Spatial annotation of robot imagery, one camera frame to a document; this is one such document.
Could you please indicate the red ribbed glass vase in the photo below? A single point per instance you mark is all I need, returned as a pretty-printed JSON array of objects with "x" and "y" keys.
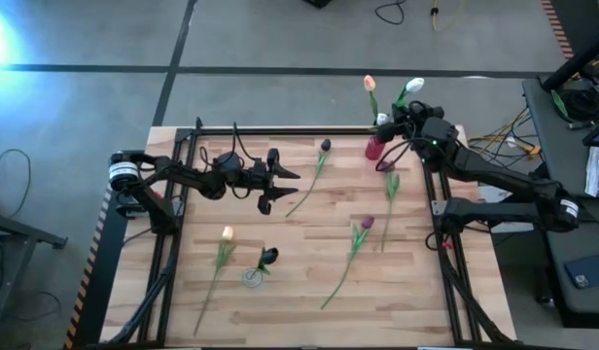
[{"x": 374, "y": 148}]

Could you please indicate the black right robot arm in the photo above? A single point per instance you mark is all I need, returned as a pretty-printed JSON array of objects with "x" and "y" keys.
[{"x": 499, "y": 177}]

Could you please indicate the green loose leaf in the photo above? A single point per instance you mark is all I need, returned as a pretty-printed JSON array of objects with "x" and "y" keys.
[{"x": 558, "y": 102}]

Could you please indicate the peach artificial tulip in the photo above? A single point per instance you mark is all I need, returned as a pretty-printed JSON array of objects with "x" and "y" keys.
[{"x": 369, "y": 82}]

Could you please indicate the black artificial tulip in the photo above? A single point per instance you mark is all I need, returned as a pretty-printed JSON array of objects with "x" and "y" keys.
[
  {"x": 326, "y": 144},
  {"x": 269, "y": 255}
]

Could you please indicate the black aluminium rig frame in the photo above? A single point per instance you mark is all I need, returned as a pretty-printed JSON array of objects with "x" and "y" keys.
[{"x": 280, "y": 130}]

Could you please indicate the black upright pole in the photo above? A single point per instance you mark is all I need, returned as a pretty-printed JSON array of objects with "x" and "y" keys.
[{"x": 579, "y": 58}]

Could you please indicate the cream artificial tulip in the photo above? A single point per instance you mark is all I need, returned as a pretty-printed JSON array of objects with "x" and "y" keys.
[{"x": 227, "y": 233}]

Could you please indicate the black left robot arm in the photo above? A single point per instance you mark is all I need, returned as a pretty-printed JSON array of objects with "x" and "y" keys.
[{"x": 183, "y": 175}]

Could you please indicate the dark metal workbench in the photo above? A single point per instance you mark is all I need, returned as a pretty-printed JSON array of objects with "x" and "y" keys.
[{"x": 17, "y": 233}]

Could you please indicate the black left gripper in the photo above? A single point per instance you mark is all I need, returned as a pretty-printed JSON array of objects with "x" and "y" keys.
[{"x": 256, "y": 177}]

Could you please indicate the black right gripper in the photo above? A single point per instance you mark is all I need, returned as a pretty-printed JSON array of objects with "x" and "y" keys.
[{"x": 435, "y": 129}]

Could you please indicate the white paper sheet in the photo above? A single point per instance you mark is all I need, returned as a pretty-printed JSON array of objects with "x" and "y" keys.
[{"x": 595, "y": 170}]

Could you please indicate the dark gray desk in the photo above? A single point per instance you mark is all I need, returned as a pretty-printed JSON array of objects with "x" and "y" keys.
[{"x": 540, "y": 112}]

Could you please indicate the white artificial tulip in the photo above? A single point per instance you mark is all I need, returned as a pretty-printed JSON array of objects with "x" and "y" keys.
[
  {"x": 415, "y": 85},
  {"x": 382, "y": 118}
]

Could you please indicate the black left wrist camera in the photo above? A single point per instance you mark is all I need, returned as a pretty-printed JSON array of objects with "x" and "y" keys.
[{"x": 229, "y": 161}]

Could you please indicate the purple artificial tulip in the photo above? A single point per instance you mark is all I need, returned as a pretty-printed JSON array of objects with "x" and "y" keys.
[
  {"x": 391, "y": 185},
  {"x": 367, "y": 222}
]

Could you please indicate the clear ribbed glass vase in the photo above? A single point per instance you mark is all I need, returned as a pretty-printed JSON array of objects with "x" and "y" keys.
[{"x": 252, "y": 277}]

